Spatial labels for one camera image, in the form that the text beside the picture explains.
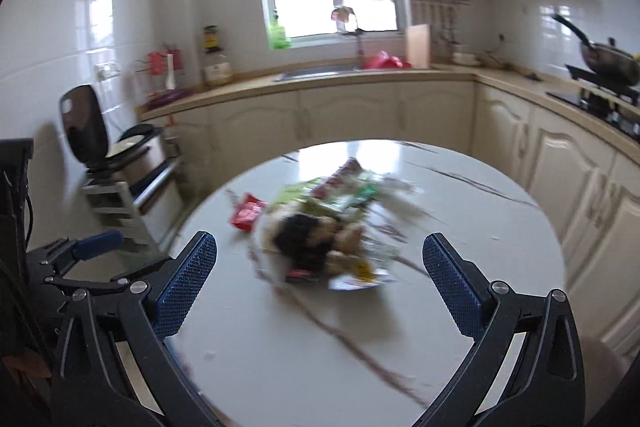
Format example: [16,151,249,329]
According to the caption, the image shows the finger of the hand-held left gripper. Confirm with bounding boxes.
[45,231,124,278]
[42,257,173,292]

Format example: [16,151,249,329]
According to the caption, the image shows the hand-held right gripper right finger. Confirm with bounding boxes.
[415,232,588,427]

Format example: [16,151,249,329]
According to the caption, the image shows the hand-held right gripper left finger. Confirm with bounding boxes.
[50,231,221,427]

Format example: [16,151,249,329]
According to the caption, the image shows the pile of snack wrappers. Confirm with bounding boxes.
[252,157,426,294]

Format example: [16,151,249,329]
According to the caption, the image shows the white shelf cart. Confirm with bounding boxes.
[82,157,187,254]

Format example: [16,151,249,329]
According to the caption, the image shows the red snack wrapper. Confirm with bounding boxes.
[230,193,268,233]

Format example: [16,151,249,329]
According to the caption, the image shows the steel rice cooker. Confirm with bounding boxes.
[59,84,169,188]

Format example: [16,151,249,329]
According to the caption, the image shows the round marble table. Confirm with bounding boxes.
[167,139,568,427]

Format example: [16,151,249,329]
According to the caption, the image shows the purple item on counter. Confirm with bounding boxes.
[147,89,191,106]

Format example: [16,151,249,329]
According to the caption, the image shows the cream base cabinets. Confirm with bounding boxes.
[142,67,640,358]

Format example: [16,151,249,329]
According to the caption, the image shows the oil bottle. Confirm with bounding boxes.
[201,26,235,88]

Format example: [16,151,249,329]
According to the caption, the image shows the stacked white bowls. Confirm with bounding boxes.
[452,44,482,66]

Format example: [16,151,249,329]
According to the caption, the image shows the black gas stove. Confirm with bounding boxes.
[546,64,640,128]

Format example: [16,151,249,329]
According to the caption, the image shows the red cloth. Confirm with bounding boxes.
[362,51,414,70]

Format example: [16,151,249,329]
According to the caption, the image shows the wooden cutting board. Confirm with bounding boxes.
[405,24,432,70]

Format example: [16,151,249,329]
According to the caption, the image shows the steel kitchen sink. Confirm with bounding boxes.
[274,66,364,82]

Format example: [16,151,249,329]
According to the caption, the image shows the metal sink faucet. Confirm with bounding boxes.
[331,6,374,70]

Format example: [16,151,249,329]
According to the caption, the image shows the green plastic bottle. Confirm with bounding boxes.
[267,11,293,50]

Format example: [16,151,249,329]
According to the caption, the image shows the white wall socket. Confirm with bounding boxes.
[95,62,123,82]

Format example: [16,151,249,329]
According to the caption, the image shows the red wall hook rack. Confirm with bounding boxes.
[135,44,185,76]

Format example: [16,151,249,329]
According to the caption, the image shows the dark wok with handle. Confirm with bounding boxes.
[551,13,640,86]

